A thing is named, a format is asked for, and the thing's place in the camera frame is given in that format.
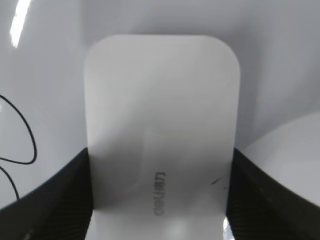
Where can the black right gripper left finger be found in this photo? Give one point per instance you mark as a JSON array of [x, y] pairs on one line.
[[60, 209]]

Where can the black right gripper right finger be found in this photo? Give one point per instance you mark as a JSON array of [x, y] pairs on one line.
[[260, 208]]

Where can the white board eraser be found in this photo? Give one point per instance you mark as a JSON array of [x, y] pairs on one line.
[[161, 116]]

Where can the white board with grey frame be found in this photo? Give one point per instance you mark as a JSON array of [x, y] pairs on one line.
[[43, 49]]

